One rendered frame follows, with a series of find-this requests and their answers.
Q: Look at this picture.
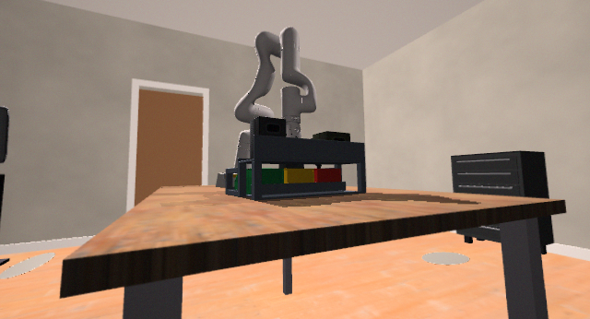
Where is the green bin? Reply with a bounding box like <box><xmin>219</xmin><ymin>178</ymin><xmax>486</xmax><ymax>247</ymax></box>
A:
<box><xmin>234</xmin><ymin>169</ymin><xmax>284</xmax><ymax>195</ymax></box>

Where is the red open bin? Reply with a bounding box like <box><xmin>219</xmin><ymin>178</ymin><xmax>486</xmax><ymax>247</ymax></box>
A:
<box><xmin>314</xmin><ymin>169</ymin><xmax>341</xmax><ymax>183</ymax></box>

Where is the yellow open bin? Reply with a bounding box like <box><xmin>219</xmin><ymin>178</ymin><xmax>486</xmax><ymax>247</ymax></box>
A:
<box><xmin>284</xmin><ymin>169</ymin><xmax>314</xmax><ymax>183</ymax></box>

